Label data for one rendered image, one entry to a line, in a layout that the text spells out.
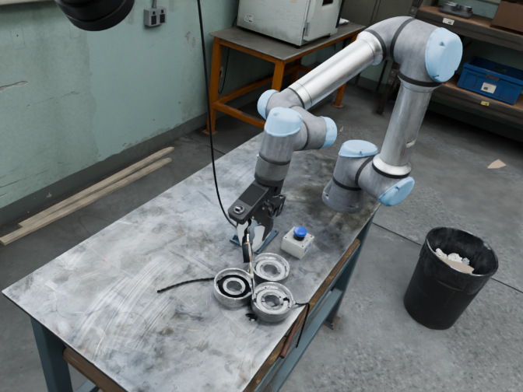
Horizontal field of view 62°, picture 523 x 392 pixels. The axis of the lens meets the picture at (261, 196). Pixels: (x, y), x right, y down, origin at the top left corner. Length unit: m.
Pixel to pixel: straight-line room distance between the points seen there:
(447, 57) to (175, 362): 0.96
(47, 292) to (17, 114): 1.43
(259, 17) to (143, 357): 2.67
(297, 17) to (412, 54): 2.02
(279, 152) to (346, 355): 1.36
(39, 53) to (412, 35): 1.79
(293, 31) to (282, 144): 2.28
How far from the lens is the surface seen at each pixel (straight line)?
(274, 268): 1.22
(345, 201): 1.50
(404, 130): 1.29
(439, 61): 1.18
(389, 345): 2.25
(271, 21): 3.26
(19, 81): 2.43
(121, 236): 1.30
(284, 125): 0.93
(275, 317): 1.09
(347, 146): 1.44
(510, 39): 4.19
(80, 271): 1.22
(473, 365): 2.40
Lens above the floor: 1.66
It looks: 35 degrees down
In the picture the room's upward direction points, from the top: 10 degrees clockwise
